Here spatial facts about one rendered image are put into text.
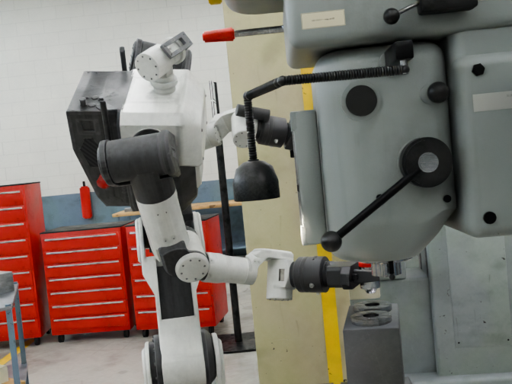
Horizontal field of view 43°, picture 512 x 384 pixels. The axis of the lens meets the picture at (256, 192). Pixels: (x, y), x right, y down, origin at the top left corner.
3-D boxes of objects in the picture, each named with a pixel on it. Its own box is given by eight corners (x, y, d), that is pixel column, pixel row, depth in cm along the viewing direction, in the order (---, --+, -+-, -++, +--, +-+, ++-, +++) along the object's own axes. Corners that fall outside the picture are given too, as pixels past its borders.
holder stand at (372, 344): (349, 414, 141) (341, 323, 140) (355, 379, 163) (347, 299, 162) (406, 413, 139) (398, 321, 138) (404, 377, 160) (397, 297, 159)
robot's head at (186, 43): (139, 58, 147) (157, 40, 142) (161, 44, 153) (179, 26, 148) (158, 79, 148) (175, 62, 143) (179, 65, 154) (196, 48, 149)
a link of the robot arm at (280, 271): (304, 253, 157) (261, 254, 162) (303, 298, 155) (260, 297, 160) (320, 260, 167) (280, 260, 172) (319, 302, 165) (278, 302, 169)
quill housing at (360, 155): (334, 272, 93) (313, 48, 92) (324, 251, 114) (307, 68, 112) (467, 260, 93) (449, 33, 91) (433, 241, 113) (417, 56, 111)
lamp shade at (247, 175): (229, 200, 104) (225, 161, 104) (272, 196, 106) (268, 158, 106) (241, 202, 97) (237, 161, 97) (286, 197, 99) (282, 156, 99)
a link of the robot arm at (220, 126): (257, 138, 187) (214, 152, 189) (255, 119, 194) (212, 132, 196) (250, 121, 183) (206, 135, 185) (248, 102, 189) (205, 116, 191)
